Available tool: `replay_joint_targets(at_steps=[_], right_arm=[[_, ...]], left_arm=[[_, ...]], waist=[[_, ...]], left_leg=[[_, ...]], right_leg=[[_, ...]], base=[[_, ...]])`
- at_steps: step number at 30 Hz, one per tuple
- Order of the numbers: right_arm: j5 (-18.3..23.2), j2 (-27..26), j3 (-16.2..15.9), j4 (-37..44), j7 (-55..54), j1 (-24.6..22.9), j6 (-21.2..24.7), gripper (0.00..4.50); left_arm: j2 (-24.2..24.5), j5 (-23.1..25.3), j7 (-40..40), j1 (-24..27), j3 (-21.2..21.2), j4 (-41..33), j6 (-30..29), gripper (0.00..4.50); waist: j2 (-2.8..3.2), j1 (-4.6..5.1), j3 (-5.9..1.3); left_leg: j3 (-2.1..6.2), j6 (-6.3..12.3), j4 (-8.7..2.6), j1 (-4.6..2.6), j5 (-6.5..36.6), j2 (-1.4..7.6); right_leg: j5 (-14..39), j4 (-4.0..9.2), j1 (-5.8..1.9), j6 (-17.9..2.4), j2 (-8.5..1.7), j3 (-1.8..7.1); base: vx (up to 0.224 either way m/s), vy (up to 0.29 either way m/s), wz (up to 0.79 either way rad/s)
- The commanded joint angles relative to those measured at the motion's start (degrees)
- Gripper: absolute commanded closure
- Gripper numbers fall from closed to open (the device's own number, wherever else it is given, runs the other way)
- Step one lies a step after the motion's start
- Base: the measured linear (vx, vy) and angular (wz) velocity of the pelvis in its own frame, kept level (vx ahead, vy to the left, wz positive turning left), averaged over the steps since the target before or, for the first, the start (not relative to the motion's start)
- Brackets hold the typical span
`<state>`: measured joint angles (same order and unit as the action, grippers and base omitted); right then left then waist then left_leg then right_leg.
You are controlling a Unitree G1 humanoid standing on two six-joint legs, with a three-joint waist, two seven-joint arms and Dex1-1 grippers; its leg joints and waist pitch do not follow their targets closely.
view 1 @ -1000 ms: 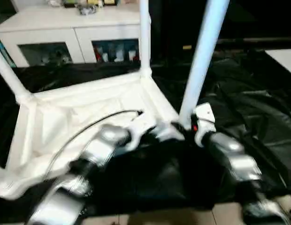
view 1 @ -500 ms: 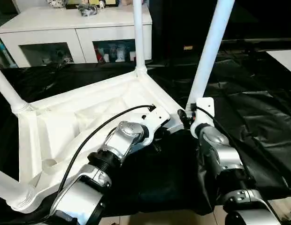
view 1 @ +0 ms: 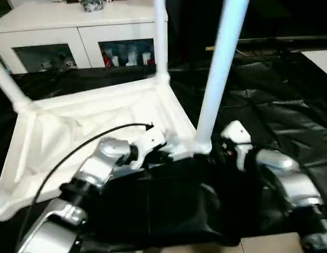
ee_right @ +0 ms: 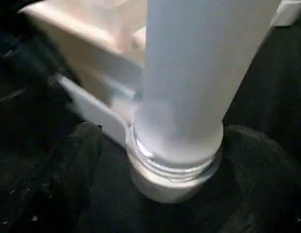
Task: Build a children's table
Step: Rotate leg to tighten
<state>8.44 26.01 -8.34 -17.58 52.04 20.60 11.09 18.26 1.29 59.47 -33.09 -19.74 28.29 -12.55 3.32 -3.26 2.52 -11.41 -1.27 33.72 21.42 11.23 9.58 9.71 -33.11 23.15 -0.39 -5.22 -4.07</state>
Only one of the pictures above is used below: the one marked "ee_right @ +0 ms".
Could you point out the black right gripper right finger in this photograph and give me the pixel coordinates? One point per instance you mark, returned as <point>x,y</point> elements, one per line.
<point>267,189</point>

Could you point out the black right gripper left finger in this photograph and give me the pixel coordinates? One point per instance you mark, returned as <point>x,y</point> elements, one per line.
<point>63,189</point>

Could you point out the white plastic table top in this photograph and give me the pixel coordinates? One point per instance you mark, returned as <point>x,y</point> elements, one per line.
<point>92,60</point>

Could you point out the white plastic table leg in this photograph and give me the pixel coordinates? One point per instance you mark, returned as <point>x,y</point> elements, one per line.
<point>189,72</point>

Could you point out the black plastic mat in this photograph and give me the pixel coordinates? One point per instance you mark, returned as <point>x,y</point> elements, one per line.
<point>274,85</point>

